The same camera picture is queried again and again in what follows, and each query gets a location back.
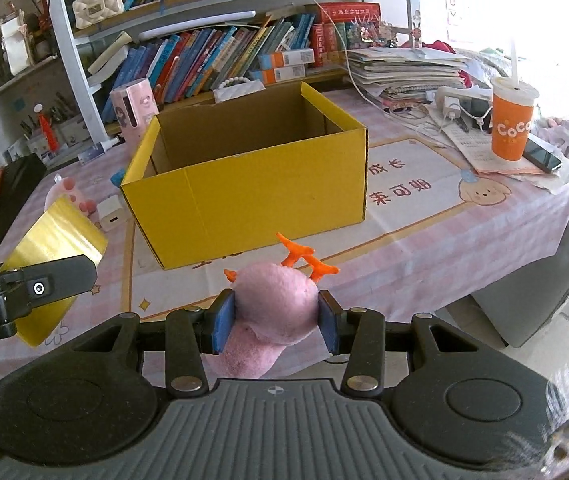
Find stack of notebooks and papers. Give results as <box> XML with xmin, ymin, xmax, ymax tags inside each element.
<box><xmin>347</xmin><ymin>45</ymin><xmax>475</xmax><ymax>111</ymax></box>

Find white glue tube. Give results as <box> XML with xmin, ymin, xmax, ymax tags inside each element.
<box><xmin>78</xmin><ymin>137</ymin><xmax>121</xmax><ymax>166</ymax></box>

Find pink cylindrical canister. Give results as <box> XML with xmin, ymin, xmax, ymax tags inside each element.
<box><xmin>109</xmin><ymin>78</ymin><xmax>160</xmax><ymax>148</ymax></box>

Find white pen organizer box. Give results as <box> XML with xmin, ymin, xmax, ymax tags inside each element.
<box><xmin>17</xmin><ymin>92</ymin><xmax>92</xmax><ymax>161</ymax></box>

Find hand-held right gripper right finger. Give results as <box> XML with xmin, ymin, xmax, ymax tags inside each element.
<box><xmin>317</xmin><ymin>290</ymin><xmax>480</xmax><ymax>396</ymax></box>

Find black case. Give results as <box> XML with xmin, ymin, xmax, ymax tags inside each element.
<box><xmin>0</xmin><ymin>154</ymin><xmax>48</xmax><ymax>268</ymax></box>

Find pink plush pig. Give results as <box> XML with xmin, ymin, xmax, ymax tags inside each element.
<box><xmin>44</xmin><ymin>174</ymin><xmax>98</xmax><ymax>218</ymax></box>

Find white and orange small box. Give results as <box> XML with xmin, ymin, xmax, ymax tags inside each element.
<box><xmin>249</xmin><ymin>66</ymin><xmax>308</xmax><ymax>86</ymax></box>
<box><xmin>258</xmin><ymin>49</ymin><xmax>315</xmax><ymax>70</ymax></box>

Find grey chair seat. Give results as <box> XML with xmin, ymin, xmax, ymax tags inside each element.
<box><xmin>469</xmin><ymin>220</ymin><xmax>569</xmax><ymax>348</ymax></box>

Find black smartphone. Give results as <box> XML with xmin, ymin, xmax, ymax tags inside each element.
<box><xmin>522</xmin><ymin>136</ymin><xmax>564</xmax><ymax>173</ymax></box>

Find white quilted handbag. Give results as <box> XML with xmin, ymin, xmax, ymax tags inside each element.
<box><xmin>72</xmin><ymin>0</ymin><xmax>125</xmax><ymax>30</ymax></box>

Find white charger adapter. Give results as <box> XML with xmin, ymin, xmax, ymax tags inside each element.
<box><xmin>95</xmin><ymin>197</ymin><xmax>130</xmax><ymax>232</ymax></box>

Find orange paper cup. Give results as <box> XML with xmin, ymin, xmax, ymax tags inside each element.
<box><xmin>489</xmin><ymin>76</ymin><xmax>540</xmax><ymax>163</ymax></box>

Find white paper gift bag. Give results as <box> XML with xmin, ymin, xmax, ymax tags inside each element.
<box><xmin>0</xmin><ymin>10</ymin><xmax>35</xmax><ymax>77</ymax></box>

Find white frame bookshelf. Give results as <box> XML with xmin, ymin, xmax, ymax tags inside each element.
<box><xmin>0</xmin><ymin>0</ymin><xmax>445</xmax><ymax>171</ymax></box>

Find red bottle with white cap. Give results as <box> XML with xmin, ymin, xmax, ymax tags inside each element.
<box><xmin>34</xmin><ymin>104</ymin><xmax>60</xmax><ymax>153</ymax></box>

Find white book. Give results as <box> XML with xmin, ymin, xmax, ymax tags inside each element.
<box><xmin>87</xmin><ymin>31</ymin><xmax>132</xmax><ymax>75</ymax></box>

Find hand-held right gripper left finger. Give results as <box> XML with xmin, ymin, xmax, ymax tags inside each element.
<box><xmin>72</xmin><ymin>289</ymin><xmax>238</xmax><ymax>395</ymax></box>

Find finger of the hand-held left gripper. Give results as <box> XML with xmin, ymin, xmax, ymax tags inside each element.
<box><xmin>0</xmin><ymin>254</ymin><xmax>98</xmax><ymax>318</ymax></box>

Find row of colourful books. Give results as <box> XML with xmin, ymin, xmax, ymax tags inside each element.
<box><xmin>114</xmin><ymin>12</ymin><xmax>318</xmax><ymax>103</ymax></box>

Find pink checkered tablecloth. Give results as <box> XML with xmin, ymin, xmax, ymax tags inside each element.
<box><xmin>0</xmin><ymin>72</ymin><xmax>569</xmax><ymax>396</ymax></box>

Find loose printed paper sheets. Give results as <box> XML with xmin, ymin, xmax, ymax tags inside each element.
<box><xmin>442</xmin><ymin>120</ymin><xmax>569</xmax><ymax>186</ymax></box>

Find yellow cardboard box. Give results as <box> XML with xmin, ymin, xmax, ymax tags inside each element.
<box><xmin>120</xmin><ymin>81</ymin><xmax>369</xmax><ymax>270</ymax></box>

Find red book box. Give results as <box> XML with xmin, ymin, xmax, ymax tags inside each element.
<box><xmin>312</xmin><ymin>2</ymin><xmax>383</xmax><ymax>66</ymax></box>

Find white drinking straw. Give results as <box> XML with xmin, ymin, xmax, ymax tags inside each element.
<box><xmin>509</xmin><ymin>37</ymin><xmax>521</xmax><ymax>88</ymax></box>

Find white cable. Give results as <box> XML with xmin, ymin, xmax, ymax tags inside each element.
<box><xmin>292</xmin><ymin>0</ymin><xmax>493</xmax><ymax>136</ymax></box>

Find pink plush toy orange feet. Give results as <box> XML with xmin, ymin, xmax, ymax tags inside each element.
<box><xmin>213</xmin><ymin>232</ymin><xmax>340</xmax><ymax>380</ymax></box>

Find white power strip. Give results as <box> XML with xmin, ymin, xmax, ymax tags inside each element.
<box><xmin>437</xmin><ymin>86</ymin><xmax>495</xmax><ymax>106</ymax></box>

